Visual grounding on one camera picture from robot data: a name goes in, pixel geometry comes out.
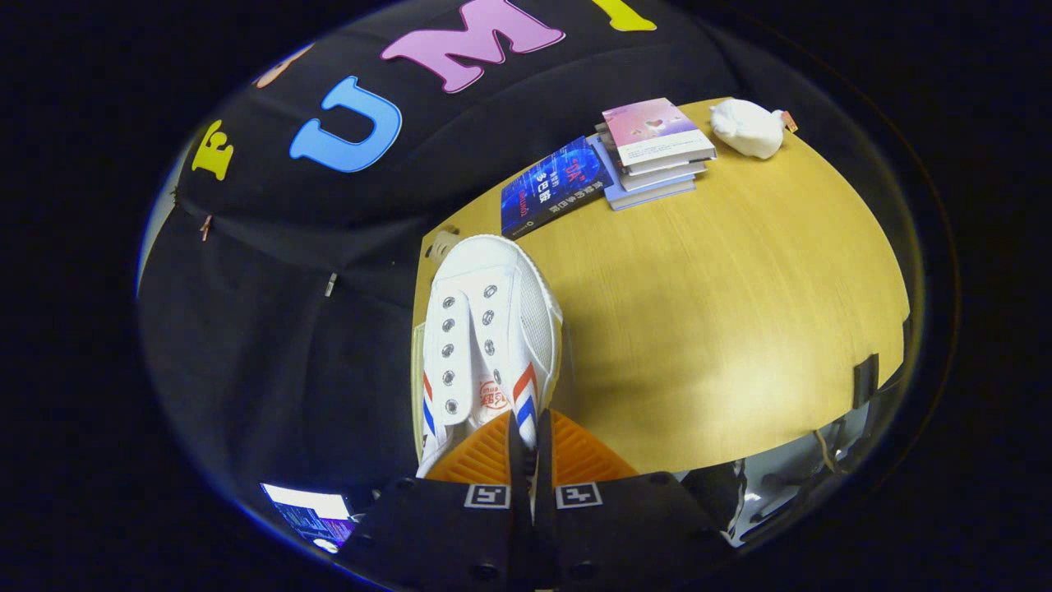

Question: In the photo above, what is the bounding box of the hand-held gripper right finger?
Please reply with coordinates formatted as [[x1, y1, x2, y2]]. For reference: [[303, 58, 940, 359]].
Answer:
[[534, 410, 734, 592]]

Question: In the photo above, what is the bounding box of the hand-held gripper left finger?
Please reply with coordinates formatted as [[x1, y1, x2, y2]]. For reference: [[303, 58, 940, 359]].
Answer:
[[337, 410, 535, 592]]

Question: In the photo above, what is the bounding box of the beige fabric storage box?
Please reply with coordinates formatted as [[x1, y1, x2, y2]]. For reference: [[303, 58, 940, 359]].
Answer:
[[410, 322, 427, 461]]

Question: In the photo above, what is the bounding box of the white canvas shoe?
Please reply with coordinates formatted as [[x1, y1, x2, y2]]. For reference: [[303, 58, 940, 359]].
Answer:
[[415, 234, 565, 479]]

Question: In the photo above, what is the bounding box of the computer screen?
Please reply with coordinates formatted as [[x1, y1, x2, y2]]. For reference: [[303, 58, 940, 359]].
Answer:
[[261, 483, 359, 553]]

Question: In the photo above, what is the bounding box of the black backdrop cloth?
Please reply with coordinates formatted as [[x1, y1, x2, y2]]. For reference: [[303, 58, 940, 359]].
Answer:
[[136, 0, 741, 539]]

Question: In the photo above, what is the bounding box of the pale blue book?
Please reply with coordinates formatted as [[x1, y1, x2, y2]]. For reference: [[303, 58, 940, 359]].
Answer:
[[587, 134, 699, 213]]

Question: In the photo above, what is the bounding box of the dark blue book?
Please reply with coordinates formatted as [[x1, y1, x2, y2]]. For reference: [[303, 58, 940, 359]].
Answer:
[[500, 136, 616, 242]]

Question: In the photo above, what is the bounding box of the white and grey book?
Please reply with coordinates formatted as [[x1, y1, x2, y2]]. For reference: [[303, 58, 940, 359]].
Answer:
[[595, 123, 708, 193]]

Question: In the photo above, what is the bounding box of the pink cover book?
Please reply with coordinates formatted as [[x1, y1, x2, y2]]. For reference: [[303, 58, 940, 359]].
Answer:
[[602, 97, 718, 177]]

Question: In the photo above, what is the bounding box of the white plush toy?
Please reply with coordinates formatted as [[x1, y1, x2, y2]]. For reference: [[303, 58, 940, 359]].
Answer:
[[710, 98, 799, 160]]

